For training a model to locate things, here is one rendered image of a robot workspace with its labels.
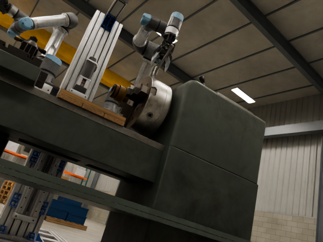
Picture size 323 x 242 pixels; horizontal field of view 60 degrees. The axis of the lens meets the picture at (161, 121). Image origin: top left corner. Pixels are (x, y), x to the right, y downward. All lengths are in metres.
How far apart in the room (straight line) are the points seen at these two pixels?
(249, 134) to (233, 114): 0.15
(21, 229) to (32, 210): 0.15
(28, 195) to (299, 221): 10.83
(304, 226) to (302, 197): 1.08
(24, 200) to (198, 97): 1.24
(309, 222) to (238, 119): 10.37
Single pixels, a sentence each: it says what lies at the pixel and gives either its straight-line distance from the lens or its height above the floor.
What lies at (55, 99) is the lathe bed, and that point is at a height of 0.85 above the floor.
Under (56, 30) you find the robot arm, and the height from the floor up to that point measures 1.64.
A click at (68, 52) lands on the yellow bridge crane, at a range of 12.61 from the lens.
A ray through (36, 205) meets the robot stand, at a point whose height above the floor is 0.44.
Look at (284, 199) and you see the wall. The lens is 12.49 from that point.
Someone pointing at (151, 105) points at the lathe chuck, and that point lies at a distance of 1.37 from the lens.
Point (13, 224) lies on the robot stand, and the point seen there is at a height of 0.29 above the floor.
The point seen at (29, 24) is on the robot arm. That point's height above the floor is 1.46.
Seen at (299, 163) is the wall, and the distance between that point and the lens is 12.72.
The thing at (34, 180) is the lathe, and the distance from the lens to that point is 1.02.
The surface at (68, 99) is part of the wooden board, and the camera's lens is 1.21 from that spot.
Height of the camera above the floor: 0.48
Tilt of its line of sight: 21 degrees up
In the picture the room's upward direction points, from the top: 16 degrees clockwise
